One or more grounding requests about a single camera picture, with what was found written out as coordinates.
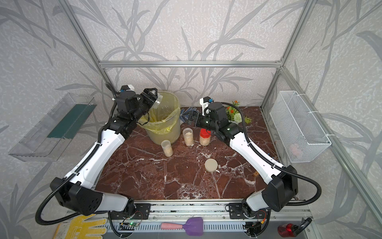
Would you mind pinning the yellow dotted work glove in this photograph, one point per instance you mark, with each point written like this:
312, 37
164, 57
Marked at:
82, 227

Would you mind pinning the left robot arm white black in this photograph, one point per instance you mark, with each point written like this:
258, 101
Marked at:
75, 190

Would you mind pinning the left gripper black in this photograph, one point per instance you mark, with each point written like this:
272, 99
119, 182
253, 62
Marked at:
151, 98

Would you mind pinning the open clear oatmeal jar tall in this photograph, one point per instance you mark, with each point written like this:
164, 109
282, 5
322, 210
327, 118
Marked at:
188, 136

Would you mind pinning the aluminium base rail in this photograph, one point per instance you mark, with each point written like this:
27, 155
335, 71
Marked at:
214, 210

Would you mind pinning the clear plastic wall shelf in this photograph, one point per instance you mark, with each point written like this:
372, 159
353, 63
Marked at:
51, 136

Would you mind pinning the green circuit board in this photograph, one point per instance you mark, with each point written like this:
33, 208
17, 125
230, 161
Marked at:
132, 224

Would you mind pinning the blue dotted work glove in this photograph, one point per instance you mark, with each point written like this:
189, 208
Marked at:
185, 113

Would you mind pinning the clear oatmeal jar small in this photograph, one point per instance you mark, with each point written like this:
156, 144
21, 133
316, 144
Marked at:
167, 148

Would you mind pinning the purple scoop pink handle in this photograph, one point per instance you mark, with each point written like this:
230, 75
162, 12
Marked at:
193, 226

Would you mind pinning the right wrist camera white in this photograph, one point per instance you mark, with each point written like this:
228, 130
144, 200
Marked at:
204, 102

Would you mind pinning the white pot artificial flowers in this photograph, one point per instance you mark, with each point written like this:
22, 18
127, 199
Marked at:
234, 115

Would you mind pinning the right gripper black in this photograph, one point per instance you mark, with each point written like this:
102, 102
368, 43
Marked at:
192, 116

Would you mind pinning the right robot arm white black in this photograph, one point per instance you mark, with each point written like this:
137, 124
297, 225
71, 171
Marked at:
281, 181

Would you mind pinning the mesh trash bin yellow bag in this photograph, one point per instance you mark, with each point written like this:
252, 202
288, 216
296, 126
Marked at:
163, 123

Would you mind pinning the red lid oatmeal jar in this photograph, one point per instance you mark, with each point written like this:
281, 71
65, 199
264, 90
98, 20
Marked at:
205, 137

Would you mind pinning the white wire wall basket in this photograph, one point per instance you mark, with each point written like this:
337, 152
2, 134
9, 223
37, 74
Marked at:
302, 136

